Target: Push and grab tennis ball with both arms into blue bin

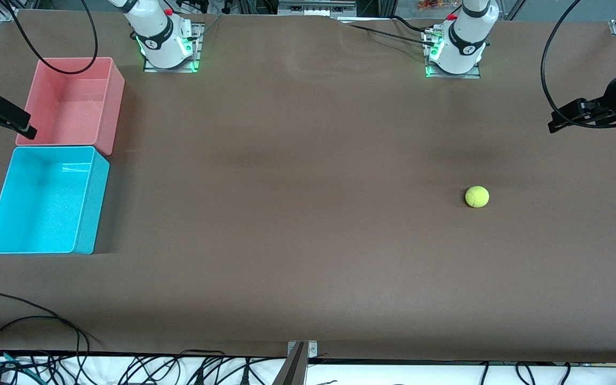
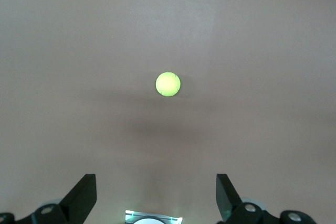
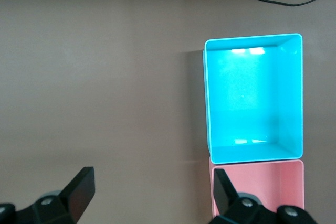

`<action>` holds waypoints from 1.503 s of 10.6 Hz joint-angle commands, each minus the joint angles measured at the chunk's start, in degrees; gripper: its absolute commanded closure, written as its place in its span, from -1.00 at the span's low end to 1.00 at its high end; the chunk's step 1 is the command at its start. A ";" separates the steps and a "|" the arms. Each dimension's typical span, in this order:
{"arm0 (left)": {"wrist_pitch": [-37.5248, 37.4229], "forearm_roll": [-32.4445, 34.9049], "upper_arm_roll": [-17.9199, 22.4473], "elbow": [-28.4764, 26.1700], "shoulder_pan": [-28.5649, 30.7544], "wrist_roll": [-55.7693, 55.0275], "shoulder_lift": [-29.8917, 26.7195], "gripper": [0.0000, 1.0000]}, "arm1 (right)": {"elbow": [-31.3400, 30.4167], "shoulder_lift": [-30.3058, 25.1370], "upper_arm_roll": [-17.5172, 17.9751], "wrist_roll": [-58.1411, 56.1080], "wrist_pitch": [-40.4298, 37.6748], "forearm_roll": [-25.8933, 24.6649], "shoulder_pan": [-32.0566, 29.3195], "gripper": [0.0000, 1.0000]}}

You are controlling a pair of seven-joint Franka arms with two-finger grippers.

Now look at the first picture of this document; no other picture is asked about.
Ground short black base cable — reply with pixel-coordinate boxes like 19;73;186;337
391;15;432;34

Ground grey camera mount bar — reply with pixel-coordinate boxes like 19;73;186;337
272;342;309;385

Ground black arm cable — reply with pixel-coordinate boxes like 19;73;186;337
541;0;616;129
3;0;98;75

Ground grey power strip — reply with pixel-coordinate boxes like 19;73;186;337
278;0;358;17

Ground pink plastic bin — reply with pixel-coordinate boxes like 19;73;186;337
16;57;126;156

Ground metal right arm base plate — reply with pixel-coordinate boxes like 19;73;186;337
144;21;204;73

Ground blue plastic bin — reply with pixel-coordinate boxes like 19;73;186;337
0;145;111;255

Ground black cable tangle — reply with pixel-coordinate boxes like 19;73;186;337
0;350;287;385

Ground teal cable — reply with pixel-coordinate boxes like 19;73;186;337
0;349;36;378

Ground long black base cable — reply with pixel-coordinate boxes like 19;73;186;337
348;22;440;48

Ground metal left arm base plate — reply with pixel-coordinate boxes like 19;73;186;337
425;29;482;79

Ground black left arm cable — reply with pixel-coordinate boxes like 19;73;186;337
541;0;616;129

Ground yellow-green tennis ball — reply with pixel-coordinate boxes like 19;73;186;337
465;186;490;209

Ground brown table cover sheet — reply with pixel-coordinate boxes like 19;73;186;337
0;10;616;364

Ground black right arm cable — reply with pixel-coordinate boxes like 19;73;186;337
3;0;98;75

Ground metal mounting bracket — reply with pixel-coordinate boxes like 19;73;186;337
287;340;319;360

